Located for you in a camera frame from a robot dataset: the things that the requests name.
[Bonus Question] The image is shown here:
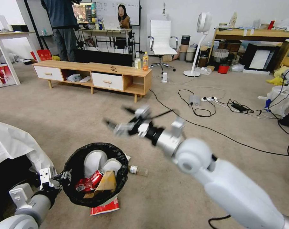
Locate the long black floor cable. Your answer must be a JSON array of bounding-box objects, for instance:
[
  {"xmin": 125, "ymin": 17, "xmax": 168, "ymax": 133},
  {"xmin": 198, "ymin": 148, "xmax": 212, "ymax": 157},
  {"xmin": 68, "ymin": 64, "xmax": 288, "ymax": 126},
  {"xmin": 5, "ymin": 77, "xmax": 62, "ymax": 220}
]
[{"xmin": 148, "ymin": 89, "xmax": 289, "ymax": 157}]

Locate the seated person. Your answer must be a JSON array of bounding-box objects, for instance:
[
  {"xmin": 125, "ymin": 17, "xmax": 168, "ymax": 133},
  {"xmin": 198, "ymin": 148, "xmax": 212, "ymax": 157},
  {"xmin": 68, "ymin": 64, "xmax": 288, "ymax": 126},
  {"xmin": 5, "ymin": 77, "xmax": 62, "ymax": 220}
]
[{"xmin": 117, "ymin": 4, "xmax": 131, "ymax": 29}]

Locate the white plastic bottle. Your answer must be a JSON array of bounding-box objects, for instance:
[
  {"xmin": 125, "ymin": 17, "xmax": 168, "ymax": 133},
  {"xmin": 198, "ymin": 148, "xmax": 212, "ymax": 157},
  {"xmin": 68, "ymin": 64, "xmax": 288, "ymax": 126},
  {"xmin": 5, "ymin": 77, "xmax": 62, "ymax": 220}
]
[{"xmin": 134, "ymin": 52, "xmax": 142, "ymax": 70}]

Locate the reed diffuser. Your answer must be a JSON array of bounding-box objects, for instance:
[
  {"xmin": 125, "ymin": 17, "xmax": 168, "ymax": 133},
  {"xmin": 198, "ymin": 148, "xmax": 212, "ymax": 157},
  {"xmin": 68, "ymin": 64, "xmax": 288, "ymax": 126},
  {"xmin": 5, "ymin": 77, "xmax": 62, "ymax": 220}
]
[{"xmin": 161, "ymin": 3, "xmax": 170, "ymax": 21}]

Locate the wooden storage shelf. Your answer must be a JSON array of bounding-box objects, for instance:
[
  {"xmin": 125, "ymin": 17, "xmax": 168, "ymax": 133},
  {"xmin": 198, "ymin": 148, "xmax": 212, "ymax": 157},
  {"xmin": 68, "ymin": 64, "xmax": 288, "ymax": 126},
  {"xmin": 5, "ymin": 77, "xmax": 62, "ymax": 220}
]
[{"xmin": 210, "ymin": 27, "xmax": 289, "ymax": 70}]

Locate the trash bin with black bag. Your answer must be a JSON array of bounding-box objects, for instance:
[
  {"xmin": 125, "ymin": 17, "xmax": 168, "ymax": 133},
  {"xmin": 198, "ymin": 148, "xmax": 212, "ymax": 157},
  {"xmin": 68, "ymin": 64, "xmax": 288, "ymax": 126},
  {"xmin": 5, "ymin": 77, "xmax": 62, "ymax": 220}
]
[{"xmin": 63, "ymin": 142, "xmax": 129, "ymax": 207}]

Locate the white slipper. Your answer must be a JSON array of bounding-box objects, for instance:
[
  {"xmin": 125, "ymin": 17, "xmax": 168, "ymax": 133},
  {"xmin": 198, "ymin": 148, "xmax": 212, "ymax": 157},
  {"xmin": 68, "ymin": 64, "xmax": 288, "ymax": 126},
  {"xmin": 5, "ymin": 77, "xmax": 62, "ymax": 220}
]
[
  {"xmin": 84, "ymin": 151, "xmax": 108, "ymax": 178},
  {"xmin": 101, "ymin": 158, "xmax": 121, "ymax": 177}
]

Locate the white laptop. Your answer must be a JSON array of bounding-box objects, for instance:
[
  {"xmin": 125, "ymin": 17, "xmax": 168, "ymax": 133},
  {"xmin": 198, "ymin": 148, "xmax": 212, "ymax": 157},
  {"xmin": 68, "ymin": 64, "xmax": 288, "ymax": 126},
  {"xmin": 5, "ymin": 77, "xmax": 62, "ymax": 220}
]
[{"xmin": 103, "ymin": 15, "xmax": 122, "ymax": 31}]

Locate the wooden TV cabinet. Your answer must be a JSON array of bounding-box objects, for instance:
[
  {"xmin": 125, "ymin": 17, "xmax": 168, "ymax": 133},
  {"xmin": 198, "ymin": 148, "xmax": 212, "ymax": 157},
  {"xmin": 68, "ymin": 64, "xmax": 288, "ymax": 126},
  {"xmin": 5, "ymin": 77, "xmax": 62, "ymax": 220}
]
[{"xmin": 31, "ymin": 59, "xmax": 153, "ymax": 103}]

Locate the white standing fan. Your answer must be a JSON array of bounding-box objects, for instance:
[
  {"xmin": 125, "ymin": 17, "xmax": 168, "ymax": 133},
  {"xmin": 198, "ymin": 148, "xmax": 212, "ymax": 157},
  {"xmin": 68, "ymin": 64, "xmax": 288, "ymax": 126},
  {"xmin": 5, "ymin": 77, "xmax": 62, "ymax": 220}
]
[{"xmin": 183, "ymin": 12, "xmax": 212, "ymax": 78}]

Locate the whiteboard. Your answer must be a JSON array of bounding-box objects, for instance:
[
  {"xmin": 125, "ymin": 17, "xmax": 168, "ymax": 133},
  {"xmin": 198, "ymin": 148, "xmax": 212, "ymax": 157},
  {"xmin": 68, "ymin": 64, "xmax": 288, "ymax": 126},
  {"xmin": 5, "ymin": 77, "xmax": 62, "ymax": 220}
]
[{"xmin": 96, "ymin": 0, "xmax": 141, "ymax": 26}]

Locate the standing person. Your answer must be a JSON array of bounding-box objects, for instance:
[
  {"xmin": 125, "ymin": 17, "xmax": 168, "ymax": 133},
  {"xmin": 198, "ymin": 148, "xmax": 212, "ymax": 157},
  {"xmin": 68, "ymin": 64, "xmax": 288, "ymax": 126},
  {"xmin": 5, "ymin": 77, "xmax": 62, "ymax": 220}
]
[{"xmin": 40, "ymin": 0, "xmax": 80, "ymax": 62}]

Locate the clear glass bottle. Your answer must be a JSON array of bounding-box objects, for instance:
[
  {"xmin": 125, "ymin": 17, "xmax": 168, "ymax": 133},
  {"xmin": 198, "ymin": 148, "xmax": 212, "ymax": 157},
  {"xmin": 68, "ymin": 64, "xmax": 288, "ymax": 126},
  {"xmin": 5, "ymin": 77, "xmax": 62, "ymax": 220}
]
[{"xmin": 128, "ymin": 164, "xmax": 149, "ymax": 178}]

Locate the orange juice bottle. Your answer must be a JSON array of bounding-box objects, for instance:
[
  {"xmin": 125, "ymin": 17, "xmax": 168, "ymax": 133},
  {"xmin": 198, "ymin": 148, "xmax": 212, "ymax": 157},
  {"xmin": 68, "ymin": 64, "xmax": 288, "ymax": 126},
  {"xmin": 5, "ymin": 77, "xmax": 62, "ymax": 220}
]
[{"xmin": 142, "ymin": 51, "xmax": 149, "ymax": 71}]

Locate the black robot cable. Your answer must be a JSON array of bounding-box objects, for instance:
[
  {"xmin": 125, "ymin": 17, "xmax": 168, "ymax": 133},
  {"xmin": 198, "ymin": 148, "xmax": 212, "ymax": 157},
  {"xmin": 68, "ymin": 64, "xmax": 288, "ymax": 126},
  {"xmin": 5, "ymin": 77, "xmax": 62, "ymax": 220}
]
[{"xmin": 208, "ymin": 214, "xmax": 231, "ymax": 229}]

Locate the brown paper bag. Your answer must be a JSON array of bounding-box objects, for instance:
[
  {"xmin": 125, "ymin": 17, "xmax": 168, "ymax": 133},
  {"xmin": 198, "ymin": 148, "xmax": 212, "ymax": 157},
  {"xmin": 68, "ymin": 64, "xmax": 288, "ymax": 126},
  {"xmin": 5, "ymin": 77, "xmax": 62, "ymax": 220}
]
[{"xmin": 83, "ymin": 170, "xmax": 117, "ymax": 199}]

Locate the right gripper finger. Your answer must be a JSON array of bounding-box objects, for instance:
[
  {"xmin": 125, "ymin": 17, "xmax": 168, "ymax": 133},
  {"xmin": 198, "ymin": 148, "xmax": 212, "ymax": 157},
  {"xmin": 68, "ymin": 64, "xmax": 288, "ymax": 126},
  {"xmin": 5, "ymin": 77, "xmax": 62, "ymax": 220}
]
[
  {"xmin": 103, "ymin": 118, "xmax": 132, "ymax": 137},
  {"xmin": 121, "ymin": 105, "xmax": 152, "ymax": 119}
]

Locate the black cylindrical container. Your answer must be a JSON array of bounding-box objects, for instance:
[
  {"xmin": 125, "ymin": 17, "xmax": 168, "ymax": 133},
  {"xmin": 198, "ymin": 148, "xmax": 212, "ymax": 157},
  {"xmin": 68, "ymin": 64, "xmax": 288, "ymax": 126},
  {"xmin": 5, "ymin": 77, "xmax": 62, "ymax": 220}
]
[{"xmin": 181, "ymin": 35, "xmax": 191, "ymax": 52}]

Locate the black power adapter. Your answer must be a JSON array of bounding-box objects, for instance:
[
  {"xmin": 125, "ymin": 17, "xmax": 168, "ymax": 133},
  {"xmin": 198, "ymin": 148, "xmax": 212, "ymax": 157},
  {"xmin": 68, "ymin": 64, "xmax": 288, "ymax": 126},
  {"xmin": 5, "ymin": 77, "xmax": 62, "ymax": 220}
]
[{"xmin": 231, "ymin": 103, "xmax": 248, "ymax": 112}]

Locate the computer monitor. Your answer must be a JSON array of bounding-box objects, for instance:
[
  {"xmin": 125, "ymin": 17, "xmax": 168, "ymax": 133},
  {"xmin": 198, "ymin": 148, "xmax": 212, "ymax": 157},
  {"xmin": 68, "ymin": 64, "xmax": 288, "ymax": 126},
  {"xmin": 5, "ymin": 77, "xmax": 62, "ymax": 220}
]
[{"xmin": 72, "ymin": 2, "xmax": 97, "ymax": 24}]

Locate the red and white box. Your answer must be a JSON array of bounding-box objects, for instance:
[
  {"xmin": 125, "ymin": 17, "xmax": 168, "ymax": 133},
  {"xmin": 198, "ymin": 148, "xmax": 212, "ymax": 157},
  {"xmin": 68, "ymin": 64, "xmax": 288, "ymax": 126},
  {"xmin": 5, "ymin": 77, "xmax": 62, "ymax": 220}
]
[{"xmin": 0, "ymin": 65, "xmax": 17, "ymax": 89}]

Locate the red crushed can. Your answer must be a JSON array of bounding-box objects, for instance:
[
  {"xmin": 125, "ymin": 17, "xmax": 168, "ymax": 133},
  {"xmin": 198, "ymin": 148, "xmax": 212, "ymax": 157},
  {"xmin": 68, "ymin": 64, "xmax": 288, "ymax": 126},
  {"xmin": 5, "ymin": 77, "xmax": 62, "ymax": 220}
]
[{"xmin": 74, "ymin": 170, "xmax": 104, "ymax": 193}]

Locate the red gift bag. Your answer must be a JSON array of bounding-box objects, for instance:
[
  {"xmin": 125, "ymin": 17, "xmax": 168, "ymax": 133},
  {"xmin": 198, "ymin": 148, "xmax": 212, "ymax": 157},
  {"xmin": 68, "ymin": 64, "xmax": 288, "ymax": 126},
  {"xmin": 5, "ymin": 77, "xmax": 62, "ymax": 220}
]
[{"xmin": 36, "ymin": 49, "xmax": 53, "ymax": 63}]

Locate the white bed sheet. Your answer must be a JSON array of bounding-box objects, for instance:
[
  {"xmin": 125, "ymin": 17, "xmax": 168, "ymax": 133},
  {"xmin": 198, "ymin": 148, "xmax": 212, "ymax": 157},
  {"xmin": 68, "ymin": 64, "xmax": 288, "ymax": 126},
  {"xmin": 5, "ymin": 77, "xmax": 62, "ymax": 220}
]
[{"xmin": 0, "ymin": 120, "xmax": 56, "ymax": 173}]

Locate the red plastic bag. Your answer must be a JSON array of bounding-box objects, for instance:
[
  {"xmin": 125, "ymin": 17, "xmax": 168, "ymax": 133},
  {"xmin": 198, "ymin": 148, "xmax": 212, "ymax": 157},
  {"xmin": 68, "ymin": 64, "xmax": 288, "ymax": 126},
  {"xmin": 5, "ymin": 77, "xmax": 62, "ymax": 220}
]
[{"xmin": 90, "ymin": 197, "xmax": 120, "ymax": 217}]

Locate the grey pedal bin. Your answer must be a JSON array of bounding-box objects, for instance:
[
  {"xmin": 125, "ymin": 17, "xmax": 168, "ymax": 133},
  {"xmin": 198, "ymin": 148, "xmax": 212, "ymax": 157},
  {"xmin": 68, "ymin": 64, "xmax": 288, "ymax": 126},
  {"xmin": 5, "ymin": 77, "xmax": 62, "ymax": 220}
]
[{"xmin": 186, "ymin": 47, "xmax": 196, "ymax": 62}]

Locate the black low panel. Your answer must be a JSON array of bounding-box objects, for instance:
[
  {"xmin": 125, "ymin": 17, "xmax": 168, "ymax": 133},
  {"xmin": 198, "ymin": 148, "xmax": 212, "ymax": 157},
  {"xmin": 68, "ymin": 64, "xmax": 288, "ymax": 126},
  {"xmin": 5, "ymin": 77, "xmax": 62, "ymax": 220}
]
[{"xmin": 74, "ymin": 48, "xmax": 133, "ymax": 67}]

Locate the white office chair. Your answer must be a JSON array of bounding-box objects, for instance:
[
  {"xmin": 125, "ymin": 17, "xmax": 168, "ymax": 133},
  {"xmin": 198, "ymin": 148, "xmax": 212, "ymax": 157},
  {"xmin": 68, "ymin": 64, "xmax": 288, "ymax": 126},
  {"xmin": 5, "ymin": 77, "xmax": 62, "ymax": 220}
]
[{"xmin": 148, "ymin": 20, "xmax": 179, "ymax": 72}]

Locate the yellow plastic bag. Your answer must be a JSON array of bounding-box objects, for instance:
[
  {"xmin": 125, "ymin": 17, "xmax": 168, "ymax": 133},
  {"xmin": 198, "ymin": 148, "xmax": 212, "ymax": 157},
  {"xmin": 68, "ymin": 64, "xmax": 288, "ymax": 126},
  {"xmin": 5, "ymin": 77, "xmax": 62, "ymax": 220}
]
[{"xmin": 265, "ymin": 66, "xmax": 289, "ymax": 86}]

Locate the black framed white board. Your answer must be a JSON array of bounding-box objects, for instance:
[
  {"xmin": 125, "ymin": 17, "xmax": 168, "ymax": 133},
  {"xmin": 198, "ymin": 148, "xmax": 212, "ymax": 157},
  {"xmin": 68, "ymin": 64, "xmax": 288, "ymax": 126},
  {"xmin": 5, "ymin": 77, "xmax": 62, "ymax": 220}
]
[{"xmin": 241, "ymin": 44, "xmax": 280, "ymax": 75}]

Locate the grey power adapter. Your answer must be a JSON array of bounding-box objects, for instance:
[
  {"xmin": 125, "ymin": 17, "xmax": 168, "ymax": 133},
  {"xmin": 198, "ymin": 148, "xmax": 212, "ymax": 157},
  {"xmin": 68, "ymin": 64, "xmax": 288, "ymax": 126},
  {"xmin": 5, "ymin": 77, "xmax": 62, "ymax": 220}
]
[{"xmin": 188, "ymin": 94, "xmax": 201, "ymax": 106}]

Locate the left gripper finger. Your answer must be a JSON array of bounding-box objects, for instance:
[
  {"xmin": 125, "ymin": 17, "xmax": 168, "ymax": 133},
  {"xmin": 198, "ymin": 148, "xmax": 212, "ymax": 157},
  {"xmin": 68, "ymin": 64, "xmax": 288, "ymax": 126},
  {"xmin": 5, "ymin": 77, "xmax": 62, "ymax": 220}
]
[
  {"xmin": 55, "ymin": 170, "xmax": 73, "ymax": 183},
  {"xmin": 50, "ymin": 179, "xmax": 70, "ymax": 191}
]

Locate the wooden office desk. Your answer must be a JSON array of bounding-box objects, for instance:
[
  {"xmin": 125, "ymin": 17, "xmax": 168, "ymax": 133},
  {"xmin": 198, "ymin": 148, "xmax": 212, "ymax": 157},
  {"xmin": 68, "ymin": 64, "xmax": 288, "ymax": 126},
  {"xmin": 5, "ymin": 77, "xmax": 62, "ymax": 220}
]
[{"xmin": 78, "ymin": 28, "xmax": 134, "ymax": 52}]

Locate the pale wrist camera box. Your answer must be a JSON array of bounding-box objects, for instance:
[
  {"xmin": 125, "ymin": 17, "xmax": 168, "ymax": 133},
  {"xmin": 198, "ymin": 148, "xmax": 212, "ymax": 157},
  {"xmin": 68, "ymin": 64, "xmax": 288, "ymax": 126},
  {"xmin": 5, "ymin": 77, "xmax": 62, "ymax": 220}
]
[
  {"xmin": 137, "ymin": 122, "xmax": 150, "ymax": 139},
  {"xmin": 39, "ymin": 167, "xmax": 56, "ymax": 190}
]

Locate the white side table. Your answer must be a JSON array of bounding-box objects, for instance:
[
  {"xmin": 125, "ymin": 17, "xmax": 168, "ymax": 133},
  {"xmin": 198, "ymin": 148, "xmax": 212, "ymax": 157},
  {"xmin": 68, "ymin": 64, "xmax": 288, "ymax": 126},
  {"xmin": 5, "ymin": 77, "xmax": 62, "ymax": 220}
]
[{"xmin": 0, "ymin": 31, "xmax": 37, "ymax": 86}]

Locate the white plastic bag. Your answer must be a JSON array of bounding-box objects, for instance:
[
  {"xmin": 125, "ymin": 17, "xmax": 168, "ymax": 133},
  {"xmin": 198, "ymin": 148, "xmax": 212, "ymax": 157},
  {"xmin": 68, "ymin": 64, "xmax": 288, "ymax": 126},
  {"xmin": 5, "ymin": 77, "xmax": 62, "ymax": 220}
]
[{"xmin": 265, "ymin": 85, "xmax": 289, "ymax": 118}]

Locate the grey bag in cabinet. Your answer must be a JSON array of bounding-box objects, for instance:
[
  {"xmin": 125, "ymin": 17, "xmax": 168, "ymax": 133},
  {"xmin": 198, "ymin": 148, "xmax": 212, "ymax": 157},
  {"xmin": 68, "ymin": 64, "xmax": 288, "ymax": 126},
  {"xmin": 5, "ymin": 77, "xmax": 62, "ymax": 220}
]
[{"xmin": 66, "ymin": 73, "xmax": 82, "ymax": 83}]

